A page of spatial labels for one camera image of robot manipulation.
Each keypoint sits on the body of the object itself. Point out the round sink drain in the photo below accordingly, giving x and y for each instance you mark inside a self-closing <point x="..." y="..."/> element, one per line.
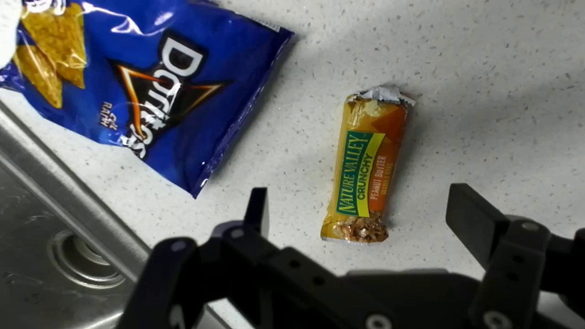
<point x="84" y="259"/>

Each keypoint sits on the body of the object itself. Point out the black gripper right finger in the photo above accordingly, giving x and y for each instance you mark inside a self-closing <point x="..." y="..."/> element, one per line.
<point x="517" y="257"/>

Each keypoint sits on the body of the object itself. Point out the yellow granola bar packet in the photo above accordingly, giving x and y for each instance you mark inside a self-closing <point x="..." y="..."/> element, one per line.
<point x="366" y="171"/>

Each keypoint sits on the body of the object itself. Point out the blue Doritos chips bag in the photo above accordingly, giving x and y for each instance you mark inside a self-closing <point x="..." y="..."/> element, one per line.
<point x="152" y="85"/>

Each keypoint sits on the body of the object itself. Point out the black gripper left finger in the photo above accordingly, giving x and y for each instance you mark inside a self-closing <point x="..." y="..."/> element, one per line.
<point x="176" y="275"/>

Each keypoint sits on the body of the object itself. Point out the stainless steel sink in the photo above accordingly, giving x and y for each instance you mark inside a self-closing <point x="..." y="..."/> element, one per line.
<point x="55" y="257"/>

